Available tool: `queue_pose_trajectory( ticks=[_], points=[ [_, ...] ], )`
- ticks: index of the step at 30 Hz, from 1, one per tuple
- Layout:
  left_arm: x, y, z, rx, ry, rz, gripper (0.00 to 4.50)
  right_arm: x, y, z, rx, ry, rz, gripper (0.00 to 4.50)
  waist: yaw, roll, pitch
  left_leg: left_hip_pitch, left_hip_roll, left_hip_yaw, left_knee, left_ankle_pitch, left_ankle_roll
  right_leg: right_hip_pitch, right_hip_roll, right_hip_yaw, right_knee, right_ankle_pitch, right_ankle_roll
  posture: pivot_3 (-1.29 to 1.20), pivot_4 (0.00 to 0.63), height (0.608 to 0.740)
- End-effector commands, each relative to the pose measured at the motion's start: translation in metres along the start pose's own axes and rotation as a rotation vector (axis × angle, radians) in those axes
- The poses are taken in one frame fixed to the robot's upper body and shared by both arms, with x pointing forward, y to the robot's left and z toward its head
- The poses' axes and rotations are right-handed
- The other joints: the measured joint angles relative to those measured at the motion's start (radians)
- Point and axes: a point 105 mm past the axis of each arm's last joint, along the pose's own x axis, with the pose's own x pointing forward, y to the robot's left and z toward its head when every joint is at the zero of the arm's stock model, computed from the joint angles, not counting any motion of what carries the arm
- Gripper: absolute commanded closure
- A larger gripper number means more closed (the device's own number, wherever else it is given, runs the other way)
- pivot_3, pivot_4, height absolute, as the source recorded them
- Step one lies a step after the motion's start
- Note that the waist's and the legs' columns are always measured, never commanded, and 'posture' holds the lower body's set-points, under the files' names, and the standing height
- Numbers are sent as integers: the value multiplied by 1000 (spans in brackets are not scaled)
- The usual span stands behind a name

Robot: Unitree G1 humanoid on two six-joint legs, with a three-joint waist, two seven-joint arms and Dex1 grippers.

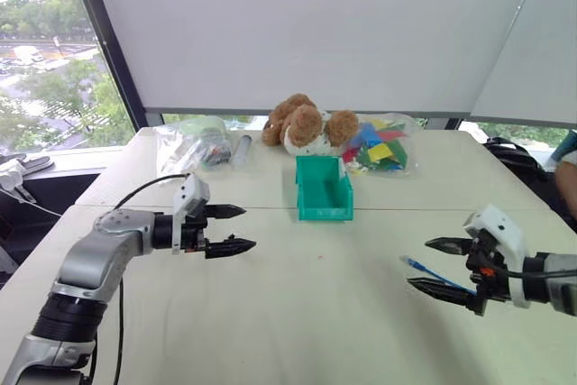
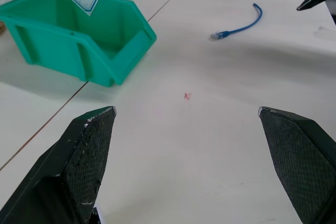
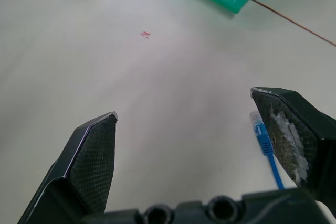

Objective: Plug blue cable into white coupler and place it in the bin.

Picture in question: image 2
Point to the small red scrap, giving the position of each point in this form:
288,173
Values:
187,96

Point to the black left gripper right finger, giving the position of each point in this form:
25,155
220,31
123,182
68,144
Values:
302,161

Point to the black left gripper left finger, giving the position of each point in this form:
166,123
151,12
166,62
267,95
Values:
78,161

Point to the green plastic storage bin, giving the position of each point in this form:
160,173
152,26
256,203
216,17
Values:
65,48

